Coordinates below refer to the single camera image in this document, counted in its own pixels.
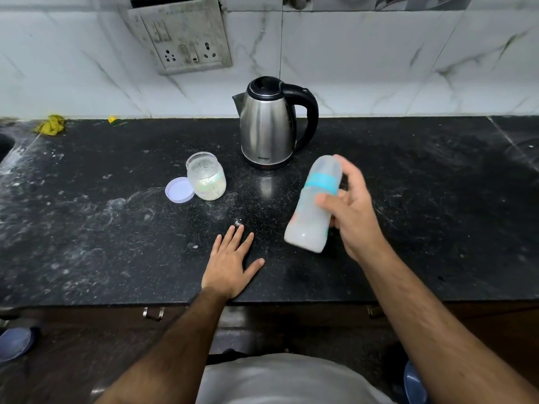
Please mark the white round jar lid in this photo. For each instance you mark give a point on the white round jar lid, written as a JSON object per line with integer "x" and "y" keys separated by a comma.
{"x": 180, "y": 190}

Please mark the kitchen sink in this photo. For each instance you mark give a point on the kitchen sink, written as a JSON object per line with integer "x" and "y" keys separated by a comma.
{"x": 4, "y": 147}

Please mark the steel utensil rack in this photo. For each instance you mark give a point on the steel utensil rack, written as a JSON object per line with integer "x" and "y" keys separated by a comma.
{"x": 379, "y": 0}

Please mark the blue slipper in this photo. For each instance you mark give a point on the blue slipper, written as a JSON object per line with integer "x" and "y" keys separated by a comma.
{"x": 14, "y": 344}
{"x": 414, "y": 385}

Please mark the person's right hand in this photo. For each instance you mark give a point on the person's right hand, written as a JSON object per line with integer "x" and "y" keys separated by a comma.
{"x": 356, "y": 218}

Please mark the person's left middle finger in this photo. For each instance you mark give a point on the person's left middle finger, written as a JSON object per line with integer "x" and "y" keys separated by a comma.
{"x": 238, "y": 237}

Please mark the person's right thumb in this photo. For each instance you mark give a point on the person's right thumb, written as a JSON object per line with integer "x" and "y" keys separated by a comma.
{"x": 326, "y": 201}

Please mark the grey wall socket switch plate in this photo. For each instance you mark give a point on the grey wall socket switch plate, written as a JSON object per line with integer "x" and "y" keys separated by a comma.
{"x": 185, "y": 35}

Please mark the person's left thumb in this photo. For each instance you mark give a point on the person's left thumb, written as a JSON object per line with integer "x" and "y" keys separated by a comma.
{"x": 254, "y": 267}

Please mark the person's grey shirt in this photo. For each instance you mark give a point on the person's grey shirt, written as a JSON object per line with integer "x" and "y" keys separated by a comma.
{"x": 286, "y": 380}

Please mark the person's left little finger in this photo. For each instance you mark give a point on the person's left little finger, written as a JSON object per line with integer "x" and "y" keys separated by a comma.
{"x": 216, "y": 244}

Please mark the crumpled yellow cloth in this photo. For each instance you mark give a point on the crumpled yellow cloth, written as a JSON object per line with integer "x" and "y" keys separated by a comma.
{"x": 51, "y": 125}

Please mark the person's left forearm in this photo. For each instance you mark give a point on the person's left forearm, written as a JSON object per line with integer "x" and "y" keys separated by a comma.
{"x": 172, "y": 353}

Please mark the person's left hand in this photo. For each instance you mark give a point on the person's left hand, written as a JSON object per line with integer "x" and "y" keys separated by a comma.
{"x": 225, "y": 269}

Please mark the clear glass jar with powder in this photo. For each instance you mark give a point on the clear glass jar with powder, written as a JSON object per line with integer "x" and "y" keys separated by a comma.
{"x": 206, "y": 178}

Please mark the person's right forearm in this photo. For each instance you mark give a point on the person's right forearm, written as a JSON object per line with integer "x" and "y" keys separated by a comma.
{"x": 433, "y": 332}

